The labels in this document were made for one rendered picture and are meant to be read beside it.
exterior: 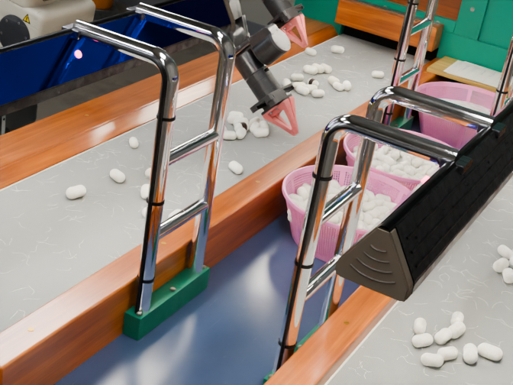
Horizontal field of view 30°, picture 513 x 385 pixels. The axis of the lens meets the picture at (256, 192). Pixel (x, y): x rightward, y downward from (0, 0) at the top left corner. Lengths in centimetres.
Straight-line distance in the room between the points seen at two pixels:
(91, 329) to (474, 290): 65
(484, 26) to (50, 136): 133
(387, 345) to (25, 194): 68
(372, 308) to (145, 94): 85
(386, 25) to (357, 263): 181
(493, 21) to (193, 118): 98
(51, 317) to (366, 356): 45
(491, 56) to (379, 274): 180
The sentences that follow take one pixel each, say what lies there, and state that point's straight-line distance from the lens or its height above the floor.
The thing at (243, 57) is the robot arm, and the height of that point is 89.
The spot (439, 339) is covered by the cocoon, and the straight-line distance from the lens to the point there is 147.
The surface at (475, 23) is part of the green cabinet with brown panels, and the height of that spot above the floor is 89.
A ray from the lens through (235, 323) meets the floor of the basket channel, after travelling 153.
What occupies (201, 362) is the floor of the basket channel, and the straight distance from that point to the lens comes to 144.
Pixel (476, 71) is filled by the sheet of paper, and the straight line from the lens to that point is 266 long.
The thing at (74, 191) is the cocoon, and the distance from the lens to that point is 168.
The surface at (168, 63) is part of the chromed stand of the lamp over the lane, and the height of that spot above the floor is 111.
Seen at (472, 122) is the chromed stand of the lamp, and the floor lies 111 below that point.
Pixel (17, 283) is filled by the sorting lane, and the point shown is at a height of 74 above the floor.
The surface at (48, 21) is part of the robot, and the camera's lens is 247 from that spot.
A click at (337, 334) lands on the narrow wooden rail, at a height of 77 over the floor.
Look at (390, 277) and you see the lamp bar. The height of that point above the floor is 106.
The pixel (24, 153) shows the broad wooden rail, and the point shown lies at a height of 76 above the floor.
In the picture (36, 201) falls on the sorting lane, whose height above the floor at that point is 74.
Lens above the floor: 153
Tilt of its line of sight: 26 degrees down
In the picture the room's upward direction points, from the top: 10 degrees clockwise
